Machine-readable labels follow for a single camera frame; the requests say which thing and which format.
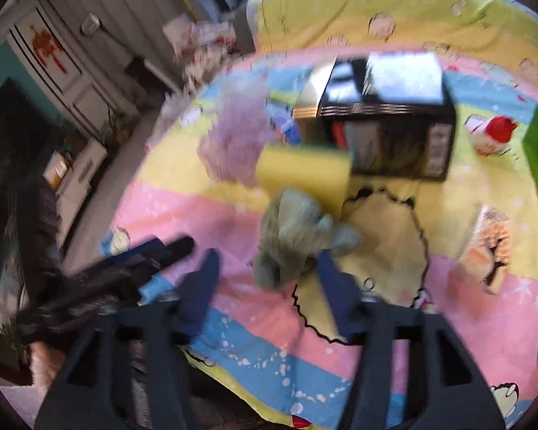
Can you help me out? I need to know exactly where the white low cabinet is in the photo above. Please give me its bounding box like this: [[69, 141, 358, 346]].
[[56, 137, 108, 252]]

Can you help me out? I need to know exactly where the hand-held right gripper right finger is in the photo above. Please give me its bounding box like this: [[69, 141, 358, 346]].
[[315, 250, 506, 430]]

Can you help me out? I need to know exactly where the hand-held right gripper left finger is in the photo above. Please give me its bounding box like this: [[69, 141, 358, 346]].
[[33, 248, 221, 430]]

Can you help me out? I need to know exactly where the black white vacuum handle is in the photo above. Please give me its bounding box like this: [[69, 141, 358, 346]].
[[80, 13, 180, 95]]

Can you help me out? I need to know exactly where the yellow sponge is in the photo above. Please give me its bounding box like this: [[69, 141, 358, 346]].
[[258, 141, 353, 216]]

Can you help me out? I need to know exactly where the red white knitted hat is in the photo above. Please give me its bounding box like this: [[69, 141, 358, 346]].
[[464, 114, 518, 157]]

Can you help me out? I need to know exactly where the small potted plant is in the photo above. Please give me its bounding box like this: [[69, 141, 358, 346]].
[[101, 107, 131, 144]]

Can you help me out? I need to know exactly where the white wall cabinet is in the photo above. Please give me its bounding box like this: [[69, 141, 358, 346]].
[[0, 0, 137, 144]]

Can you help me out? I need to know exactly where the red hanging ornament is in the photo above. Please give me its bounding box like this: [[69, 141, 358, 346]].
[[29, 24, 70, 75]]

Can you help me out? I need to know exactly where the black television screen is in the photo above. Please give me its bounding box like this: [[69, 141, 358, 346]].
[[0, 78, 68, 278]]

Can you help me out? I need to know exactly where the pile of clothes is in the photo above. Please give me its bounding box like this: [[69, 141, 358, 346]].
[[161, 13, 238, 95]]

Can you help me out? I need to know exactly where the printed blanket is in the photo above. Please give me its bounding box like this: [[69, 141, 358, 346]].
[[101, 0, 538, 430]]

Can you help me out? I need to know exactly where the grey plush toy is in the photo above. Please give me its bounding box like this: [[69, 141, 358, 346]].
[[251, 188, 364, 290]]

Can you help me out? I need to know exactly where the orange patterned cloth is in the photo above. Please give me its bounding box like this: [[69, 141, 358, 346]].
[[457, 206, 514, 294]]

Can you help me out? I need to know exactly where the blue white packet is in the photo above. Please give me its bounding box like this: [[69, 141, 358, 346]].
[[269, 99, 303, 142]]

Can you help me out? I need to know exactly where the purple bath pouf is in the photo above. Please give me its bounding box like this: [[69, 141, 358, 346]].
[[197, 76, 279, 189]]

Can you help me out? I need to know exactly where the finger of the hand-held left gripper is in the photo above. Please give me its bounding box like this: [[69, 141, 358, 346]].
[[103, 235, 195, 278]]

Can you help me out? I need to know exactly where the black printed box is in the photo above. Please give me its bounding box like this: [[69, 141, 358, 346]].
[[291, 51, 458, 182]]

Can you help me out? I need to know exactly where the black speaker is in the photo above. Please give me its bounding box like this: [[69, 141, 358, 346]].
[[18, 179, 66, 305]]

